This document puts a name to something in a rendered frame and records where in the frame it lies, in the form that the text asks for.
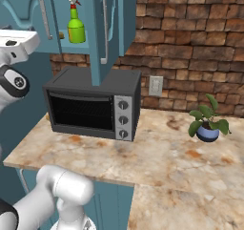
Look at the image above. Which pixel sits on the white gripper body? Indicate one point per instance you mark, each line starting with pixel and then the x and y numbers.
pixel 25 37

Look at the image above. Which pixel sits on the white wall outlet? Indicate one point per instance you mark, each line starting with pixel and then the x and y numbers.
pixel 156 86

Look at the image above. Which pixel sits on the green plant in blue pot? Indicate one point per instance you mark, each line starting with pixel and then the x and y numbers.
pixel 208 132

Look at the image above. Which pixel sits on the tan sponge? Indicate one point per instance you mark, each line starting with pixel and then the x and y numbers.
pixel 61 35

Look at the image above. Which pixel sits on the black toaster oven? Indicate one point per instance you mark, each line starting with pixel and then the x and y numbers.
pixel 95 109

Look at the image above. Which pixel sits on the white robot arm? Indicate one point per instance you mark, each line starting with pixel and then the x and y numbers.
pixel 68 189

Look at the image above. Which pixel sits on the blue panelled cabinet door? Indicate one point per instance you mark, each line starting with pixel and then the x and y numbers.
pixel 16 4

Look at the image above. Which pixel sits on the blue wall cabinet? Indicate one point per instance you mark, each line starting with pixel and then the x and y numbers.
pixel 76 48

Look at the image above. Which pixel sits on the green spray bottle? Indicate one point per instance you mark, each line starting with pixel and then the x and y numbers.
pixel 76 28

